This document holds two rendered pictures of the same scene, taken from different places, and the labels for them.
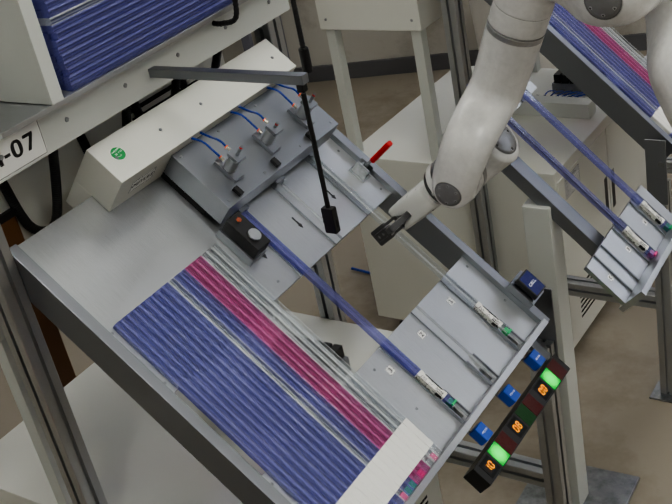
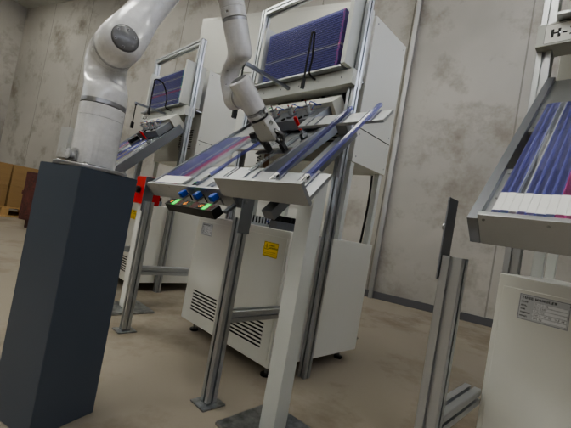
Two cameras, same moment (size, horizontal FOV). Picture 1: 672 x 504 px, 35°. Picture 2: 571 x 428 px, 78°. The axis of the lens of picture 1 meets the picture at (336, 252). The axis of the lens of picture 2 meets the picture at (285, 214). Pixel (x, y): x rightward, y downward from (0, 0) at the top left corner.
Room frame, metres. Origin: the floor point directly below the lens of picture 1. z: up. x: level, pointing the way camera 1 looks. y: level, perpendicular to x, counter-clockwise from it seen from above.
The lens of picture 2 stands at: (1.99, -1.55, 0.64)
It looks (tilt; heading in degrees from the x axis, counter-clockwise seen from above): 2 degrees up; 96
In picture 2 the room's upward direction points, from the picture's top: 10 degrees clockwise
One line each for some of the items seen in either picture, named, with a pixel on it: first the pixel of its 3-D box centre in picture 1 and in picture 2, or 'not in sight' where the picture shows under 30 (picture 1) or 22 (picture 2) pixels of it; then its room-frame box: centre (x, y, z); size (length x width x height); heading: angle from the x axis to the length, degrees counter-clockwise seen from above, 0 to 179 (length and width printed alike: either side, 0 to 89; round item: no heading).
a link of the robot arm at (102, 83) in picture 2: not in sight; (108, 70); (1.29, -0.57, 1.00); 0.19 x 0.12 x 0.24; 136
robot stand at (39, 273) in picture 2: not in sight; (67, 290); (1.32, -0.60, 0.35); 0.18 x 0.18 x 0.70; 70
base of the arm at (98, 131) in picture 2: not in sight; (97, 139); (1.32, -0.60, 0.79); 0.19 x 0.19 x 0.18
